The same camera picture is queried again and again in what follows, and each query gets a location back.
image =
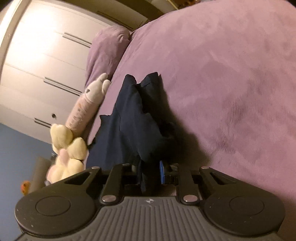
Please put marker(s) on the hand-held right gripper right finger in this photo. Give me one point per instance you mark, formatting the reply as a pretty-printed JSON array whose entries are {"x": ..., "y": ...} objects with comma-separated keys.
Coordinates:
[{"x": 162, "y": 172}]

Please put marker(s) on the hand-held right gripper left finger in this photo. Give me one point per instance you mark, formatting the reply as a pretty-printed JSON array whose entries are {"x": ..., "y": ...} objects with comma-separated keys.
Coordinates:
[{"x": 115, "y": 183}]

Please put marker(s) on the navy zip jacket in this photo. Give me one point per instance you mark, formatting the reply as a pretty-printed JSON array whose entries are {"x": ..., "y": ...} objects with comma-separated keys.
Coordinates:
[{"x": 129, "y": 127}]

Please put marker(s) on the cream flower plush toy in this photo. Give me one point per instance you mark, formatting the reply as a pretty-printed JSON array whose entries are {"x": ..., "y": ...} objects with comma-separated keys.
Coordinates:
[{"x": 69, "y": 148}]

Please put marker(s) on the pink long bunny plush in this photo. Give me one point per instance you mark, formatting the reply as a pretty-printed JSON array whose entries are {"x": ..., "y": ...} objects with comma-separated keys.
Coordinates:
[{"x": 85, "y": 109}]

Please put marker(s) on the small orange object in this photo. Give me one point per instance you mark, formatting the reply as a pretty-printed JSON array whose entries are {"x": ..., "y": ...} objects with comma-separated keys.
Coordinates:
[{"x": 26, "y": 187}]

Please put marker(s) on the purple plush blanket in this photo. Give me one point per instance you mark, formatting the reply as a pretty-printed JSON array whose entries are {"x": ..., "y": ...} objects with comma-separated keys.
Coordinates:
[{"x": 231, "y": 81}]

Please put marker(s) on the purple pillow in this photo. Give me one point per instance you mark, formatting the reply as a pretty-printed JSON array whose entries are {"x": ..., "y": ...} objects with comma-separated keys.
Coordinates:
[{"x": 104, "y": 51}]

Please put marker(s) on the white wardrobe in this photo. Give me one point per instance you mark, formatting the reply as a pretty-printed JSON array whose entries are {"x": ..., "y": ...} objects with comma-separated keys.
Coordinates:
[{"x": 46, "y": 58}]

